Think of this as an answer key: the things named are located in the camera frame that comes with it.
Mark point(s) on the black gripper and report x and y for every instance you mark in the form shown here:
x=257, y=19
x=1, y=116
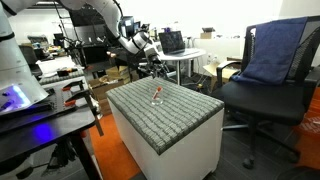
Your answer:
x=155, y=67

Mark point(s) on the red marker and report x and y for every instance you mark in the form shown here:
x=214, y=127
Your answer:
x=158, y=90

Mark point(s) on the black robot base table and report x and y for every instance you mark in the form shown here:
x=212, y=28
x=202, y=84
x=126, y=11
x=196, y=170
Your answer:
x=42, y=134

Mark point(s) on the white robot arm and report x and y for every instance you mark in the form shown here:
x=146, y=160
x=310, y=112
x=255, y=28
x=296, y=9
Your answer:
x=14, y=69

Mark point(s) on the clear glass cup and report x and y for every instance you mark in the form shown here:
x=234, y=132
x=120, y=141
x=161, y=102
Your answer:
x=157, y=101

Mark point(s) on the open laptop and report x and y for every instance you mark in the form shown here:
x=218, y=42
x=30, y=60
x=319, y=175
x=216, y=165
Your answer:
x=172, y=42

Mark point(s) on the round white table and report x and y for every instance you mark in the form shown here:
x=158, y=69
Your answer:
x=189, y=54

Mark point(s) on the cardboard boxes pile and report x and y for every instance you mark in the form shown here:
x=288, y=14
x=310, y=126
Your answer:
x=114, y=77

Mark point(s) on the cardboard box on shelf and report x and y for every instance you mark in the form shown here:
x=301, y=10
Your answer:
x=207, y=33

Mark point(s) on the grey cushioned white ottoman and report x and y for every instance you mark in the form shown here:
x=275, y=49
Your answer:
x=179, y=139

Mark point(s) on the orange black clamp left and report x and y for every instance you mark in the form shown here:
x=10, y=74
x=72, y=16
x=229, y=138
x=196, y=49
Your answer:
x=74, y=86

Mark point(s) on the orange black clamp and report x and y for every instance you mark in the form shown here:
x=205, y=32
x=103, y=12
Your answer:
x=74, y=86
x=82, y=99

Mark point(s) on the orange black clamp right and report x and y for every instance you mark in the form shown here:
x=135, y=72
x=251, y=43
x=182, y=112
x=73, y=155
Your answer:
x=82, y=99

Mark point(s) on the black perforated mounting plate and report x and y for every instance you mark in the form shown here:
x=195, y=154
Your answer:
x=50, y=98

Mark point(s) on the black office chair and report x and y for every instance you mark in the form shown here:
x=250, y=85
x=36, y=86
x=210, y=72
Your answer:
x=257, y=105

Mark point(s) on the blue towel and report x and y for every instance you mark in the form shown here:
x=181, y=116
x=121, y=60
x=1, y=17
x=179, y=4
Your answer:
x=274, y=50

